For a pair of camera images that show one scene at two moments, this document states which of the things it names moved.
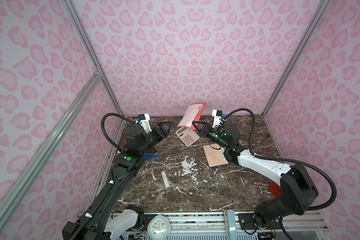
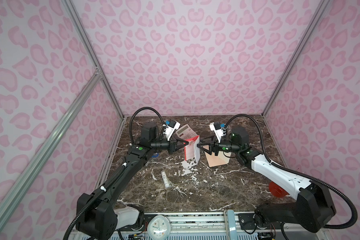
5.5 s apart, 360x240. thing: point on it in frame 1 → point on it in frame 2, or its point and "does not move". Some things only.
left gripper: (161, 129) → (174, 147)
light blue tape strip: (231, 223) does not move
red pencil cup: (275, 189) does not move
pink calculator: (186, 135) does not move
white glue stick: (165, 179) does not move
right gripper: (206, 125) → (215, 147)
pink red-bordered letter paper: (193, 113) → (191, 150)
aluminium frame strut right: (319, 12) does not move
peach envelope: (215, 157) does not move
